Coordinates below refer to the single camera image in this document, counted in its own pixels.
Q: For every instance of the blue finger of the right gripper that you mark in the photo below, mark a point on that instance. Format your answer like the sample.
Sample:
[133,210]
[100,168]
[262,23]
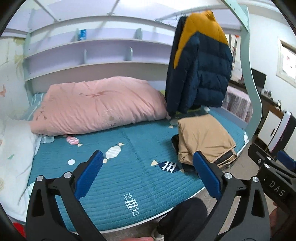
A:
[286,160]

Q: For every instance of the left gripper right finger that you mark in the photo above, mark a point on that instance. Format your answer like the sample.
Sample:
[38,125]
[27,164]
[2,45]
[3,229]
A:
[214,180]

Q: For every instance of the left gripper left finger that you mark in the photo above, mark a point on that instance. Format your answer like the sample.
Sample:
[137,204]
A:
[83,176]

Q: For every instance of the tan jacket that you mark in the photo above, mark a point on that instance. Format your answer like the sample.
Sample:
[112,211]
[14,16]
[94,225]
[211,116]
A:
[204,133]

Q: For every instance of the right hand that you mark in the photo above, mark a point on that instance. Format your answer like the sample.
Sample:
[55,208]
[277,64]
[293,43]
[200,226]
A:
[282,224]

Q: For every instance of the white cabinet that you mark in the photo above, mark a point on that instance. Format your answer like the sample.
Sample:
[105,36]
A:
[269,128]

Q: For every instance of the teal quilted bed mat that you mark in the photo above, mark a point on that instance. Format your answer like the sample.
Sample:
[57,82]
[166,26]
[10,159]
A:
[142,182]

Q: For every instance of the black trouser leg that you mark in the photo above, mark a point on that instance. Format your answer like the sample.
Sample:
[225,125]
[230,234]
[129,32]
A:
[185,221]

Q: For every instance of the white floral blanket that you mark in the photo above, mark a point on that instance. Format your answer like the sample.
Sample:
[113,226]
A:
[18,148]

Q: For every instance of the pink pillow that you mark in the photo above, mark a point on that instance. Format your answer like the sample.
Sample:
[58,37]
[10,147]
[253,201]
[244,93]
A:
[85,107]

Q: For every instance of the pink lace bed cover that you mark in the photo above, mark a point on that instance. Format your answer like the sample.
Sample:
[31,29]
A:
[238,103]

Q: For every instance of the white shoe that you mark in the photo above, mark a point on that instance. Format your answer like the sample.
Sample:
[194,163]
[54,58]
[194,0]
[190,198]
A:
[156,235]

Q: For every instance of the black monitor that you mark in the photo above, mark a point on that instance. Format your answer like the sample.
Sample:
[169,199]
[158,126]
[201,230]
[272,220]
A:
[259,78]

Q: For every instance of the navy puffer jacket hanging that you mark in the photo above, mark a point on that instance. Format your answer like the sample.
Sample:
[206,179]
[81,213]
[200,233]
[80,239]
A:
[200,64]

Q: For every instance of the lavender headboard shelf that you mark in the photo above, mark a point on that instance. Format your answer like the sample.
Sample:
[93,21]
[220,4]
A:
[115,46]

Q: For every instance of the blue box on shelf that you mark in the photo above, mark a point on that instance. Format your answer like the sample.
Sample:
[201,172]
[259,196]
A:
[82,35]

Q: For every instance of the wall picture frame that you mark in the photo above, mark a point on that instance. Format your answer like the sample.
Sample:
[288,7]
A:
[286,62]

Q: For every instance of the green bed frame post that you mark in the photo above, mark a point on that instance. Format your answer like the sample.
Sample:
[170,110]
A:
[242,14]

